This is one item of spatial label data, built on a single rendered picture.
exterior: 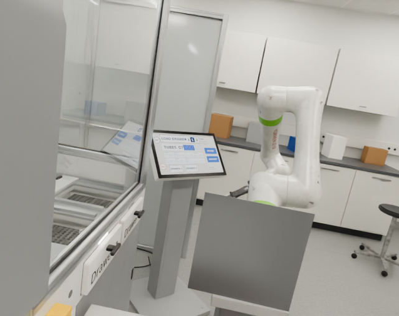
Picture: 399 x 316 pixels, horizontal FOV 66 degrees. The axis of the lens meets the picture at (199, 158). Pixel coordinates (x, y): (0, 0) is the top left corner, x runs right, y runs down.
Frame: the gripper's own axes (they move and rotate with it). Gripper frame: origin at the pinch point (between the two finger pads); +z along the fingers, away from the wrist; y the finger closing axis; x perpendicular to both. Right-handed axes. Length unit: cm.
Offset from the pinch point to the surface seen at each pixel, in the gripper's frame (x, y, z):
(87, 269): -8, -84, 37
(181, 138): 47.4, 12.4, 7.9
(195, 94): 90, 59, -11
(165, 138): 49, 3, 16
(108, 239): -1, -70, 35
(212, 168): 23.5, 24.2, -0.6
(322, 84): 94, 221, -156
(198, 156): 33.3, 18.6, 3.5
